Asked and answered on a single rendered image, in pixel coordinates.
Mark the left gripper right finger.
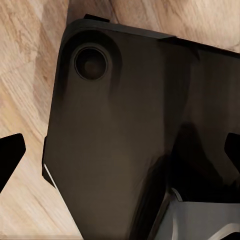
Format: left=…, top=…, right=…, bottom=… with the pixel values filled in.
left=224, top=132, right=240, bottom=173

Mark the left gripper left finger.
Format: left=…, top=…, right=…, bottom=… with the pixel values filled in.
left=0, top=133, right=26, bottom=193

